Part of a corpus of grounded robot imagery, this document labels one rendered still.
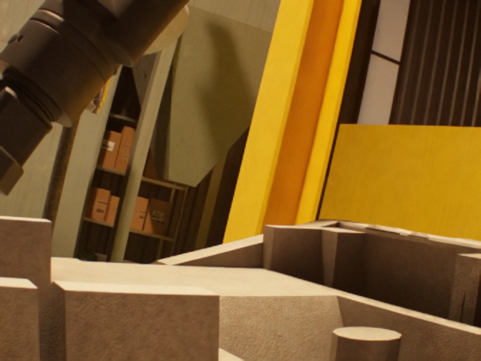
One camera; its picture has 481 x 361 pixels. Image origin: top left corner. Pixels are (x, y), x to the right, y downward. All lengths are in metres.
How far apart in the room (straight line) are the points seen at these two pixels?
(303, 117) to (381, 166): 4.65
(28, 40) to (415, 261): 0.33
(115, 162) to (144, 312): 9.46
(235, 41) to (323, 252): 7.69
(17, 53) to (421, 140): 7.90
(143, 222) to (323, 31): 5.75
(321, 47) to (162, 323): 4.16
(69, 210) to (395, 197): 3.63
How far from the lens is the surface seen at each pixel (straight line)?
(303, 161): 4.28
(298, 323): 0.41
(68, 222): 6.25
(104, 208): 9.63
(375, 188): 8.88
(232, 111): 8.43
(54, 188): 1.46
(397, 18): 12.09
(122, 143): 9.66
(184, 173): 8.53
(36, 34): 0.64
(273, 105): 4.16
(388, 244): 0.50
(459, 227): 7.70
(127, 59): 0.63
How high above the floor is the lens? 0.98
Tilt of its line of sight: 3 degrees up
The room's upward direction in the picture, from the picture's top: 13 degrees clockwise
